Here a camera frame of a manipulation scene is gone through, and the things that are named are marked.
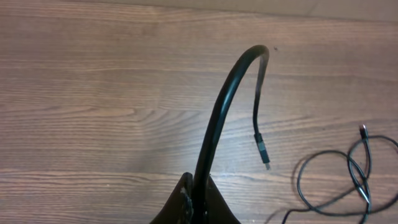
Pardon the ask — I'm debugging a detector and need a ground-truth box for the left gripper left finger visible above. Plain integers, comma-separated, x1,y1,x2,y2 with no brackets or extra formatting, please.
150,172,193,224

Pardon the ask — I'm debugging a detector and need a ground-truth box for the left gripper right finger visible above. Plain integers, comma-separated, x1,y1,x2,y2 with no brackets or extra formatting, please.
205,176,240,224

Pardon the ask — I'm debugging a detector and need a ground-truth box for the black USB cable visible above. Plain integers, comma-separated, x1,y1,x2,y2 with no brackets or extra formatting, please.
264,135,398,224
191,45,272,224
346,124,374,224

